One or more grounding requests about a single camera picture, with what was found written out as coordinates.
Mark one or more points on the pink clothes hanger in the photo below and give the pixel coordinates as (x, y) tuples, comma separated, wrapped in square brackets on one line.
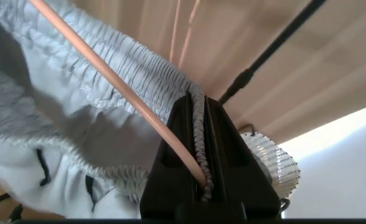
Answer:
[(99, 62), (188, 34)]

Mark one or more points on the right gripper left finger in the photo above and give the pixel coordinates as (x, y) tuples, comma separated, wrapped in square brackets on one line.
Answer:
[(158, 186)]

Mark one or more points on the beige curtain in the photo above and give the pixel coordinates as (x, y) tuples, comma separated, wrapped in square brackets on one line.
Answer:
[(310, 77)]

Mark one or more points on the pale grey shorts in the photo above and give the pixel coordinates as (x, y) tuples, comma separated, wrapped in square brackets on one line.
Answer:
[(61, 118)]

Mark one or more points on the white laundry basket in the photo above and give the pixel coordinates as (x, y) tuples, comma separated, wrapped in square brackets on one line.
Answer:
[(279, 165)]

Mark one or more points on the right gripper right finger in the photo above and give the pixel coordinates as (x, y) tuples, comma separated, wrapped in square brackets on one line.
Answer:
[(242, 180)]

